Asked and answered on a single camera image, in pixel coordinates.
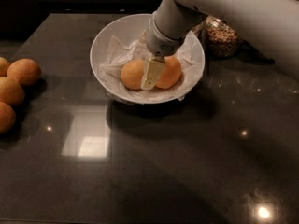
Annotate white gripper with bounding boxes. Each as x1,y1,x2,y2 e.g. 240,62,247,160
139,11,187,91

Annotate orange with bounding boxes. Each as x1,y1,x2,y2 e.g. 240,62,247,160
121,60,144,90
156,56,181,89

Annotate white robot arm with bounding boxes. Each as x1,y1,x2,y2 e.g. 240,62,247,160
141,0,299,90

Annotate white bowl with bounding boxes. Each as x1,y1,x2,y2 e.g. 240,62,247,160
89,13,206,105

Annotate white paper liner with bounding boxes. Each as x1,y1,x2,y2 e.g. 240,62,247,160
96,33,205,105

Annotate left glass grain jar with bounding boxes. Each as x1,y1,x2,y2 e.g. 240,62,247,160
192,21,205,38

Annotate glass grain jar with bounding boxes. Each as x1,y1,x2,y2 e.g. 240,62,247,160
192,21,205,38
205,16,243,59

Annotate middle glass grain jar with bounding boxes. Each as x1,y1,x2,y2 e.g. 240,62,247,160
205,16,243,59

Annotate orange upper left table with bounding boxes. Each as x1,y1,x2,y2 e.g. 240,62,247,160
7,59,41,87

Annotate orange table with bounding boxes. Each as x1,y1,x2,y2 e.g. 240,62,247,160
0,77,25,106
0,102,16,134
7,59,41,87

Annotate orange middle left table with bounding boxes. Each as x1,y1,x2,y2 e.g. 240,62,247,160
0,77,25,106

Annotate orange top left edge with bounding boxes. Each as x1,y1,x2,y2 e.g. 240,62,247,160
0,57,10,77

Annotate orange lower left table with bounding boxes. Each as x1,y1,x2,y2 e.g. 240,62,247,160
0,102,16,134

